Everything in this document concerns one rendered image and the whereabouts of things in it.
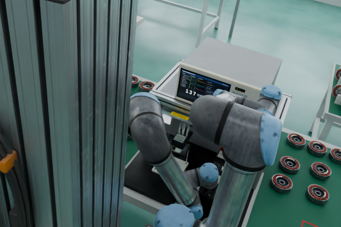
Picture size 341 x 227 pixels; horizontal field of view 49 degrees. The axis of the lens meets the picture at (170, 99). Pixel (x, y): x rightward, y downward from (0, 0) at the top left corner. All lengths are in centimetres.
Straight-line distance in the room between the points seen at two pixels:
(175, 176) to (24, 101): 85
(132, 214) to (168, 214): 159
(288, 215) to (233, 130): 117
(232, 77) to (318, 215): 83
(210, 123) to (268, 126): 14
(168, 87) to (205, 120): 109
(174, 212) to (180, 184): 18
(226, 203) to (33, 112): 63
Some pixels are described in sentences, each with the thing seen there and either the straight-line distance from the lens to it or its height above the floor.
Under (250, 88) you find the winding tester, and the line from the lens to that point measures 173.
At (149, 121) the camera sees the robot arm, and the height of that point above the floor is 144.
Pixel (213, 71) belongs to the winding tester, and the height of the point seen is 132.
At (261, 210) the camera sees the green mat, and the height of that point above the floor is 75.
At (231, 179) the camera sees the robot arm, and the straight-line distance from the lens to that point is 97.
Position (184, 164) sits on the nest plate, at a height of 78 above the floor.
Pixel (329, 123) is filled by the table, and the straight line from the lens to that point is 294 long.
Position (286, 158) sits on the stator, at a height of 78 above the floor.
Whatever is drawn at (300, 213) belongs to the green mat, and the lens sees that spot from 204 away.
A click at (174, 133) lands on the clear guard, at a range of 176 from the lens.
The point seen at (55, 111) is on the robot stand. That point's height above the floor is 187.
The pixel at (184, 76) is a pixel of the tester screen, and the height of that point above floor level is 126.
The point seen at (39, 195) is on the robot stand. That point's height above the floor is 169.
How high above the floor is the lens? 218
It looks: 34 degrees down
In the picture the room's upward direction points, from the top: 9 degrees clockwise
